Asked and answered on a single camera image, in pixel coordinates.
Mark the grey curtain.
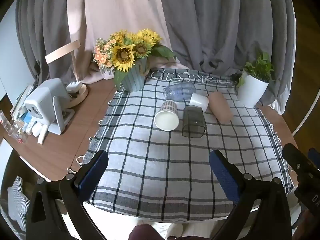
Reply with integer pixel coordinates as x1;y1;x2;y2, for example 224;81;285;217
16;0;296;114

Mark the smoky grey transparent cup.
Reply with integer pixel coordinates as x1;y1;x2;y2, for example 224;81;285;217
182;106;206;138

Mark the white paper cup with pattern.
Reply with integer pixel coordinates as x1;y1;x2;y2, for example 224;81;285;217
154;100;180;132

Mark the pink beige curtain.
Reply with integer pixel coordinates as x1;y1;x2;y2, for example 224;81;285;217
67;0;183;84

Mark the light blue ribbed vase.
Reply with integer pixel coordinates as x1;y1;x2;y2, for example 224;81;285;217
121;58;147;92

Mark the checkered plaid tablecloth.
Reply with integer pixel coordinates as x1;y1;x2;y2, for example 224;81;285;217
84;69;294;223

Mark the white projector device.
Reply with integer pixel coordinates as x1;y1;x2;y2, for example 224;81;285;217
24;78;75;135

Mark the striped cushion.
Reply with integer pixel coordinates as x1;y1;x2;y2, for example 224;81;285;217
7;176;30;231

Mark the clear bluish glass cup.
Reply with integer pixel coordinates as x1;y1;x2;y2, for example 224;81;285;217
163;82;196;102

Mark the pink beige cup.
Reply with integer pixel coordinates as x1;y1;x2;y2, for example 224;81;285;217
208;92;233;124

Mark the clear plastic organizer box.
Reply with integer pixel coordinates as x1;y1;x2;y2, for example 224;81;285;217
1;111;28;144

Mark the white plant pot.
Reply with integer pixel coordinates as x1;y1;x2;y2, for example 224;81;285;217
237;70;268;108

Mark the sunflower bouquet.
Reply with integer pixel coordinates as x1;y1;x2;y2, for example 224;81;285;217
92;29;176;88

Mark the green potted plant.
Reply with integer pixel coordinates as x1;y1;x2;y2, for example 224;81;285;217
236;51;274;87

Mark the small white cup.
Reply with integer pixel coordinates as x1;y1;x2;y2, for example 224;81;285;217
189;93;209;113

